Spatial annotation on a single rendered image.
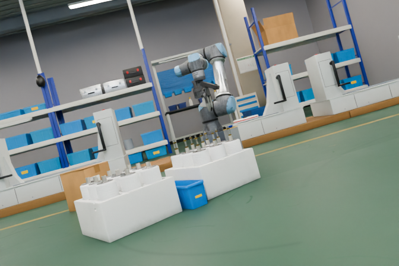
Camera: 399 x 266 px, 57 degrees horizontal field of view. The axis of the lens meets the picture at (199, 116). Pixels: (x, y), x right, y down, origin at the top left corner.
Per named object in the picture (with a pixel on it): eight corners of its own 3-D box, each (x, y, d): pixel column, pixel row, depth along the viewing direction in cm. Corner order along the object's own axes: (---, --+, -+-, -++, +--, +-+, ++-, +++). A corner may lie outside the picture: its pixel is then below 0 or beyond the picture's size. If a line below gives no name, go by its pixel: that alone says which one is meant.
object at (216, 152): (215, 180, 206) (206, 148, 206) (217, 176, 215) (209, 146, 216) (231, 176, 204) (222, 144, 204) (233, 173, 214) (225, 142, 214)
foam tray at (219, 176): (171, 198, 224) (164, 170, 224) (220, 179, 247) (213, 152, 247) (208, 200, 192) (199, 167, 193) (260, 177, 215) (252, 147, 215)
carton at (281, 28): (257, 52, 745) (250, 28, 746) (288, 44, 758) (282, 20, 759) (266, 45, 692) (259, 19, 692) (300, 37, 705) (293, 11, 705)
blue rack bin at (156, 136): (144, 145, 707) (141, 134, 708) (163, 139, 712) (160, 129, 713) (143, 145, 658) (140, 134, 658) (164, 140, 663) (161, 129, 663)
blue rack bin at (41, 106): (32, 116, 685) (31, 110, 685) (53, 110, 691) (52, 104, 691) (24, 114, 636) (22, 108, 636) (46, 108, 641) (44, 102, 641)
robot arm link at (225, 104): (219, 119, 266) (208, 51, 282) (239, 113, 260) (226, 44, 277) (213, 115, 255) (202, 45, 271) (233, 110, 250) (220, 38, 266)
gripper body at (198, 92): (199, 99, 233) (194, 81, 233) (212, 95, 230) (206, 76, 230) (195, 100, 226) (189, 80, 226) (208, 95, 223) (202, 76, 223)
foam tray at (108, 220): (82, 234, 192) (73, 200, 192) (147, 208, 215) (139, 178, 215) (110, 243, 161) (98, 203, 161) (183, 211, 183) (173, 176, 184)
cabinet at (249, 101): (237, 130, 806) (228, 100, 807) (257, 124, 812) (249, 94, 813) (243, 130, 749) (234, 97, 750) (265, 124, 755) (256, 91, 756)
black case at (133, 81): (128, 91, 701) (126, 82, 701) (146, 86, 706) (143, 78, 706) (127, 88, 659) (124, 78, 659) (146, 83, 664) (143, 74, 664)
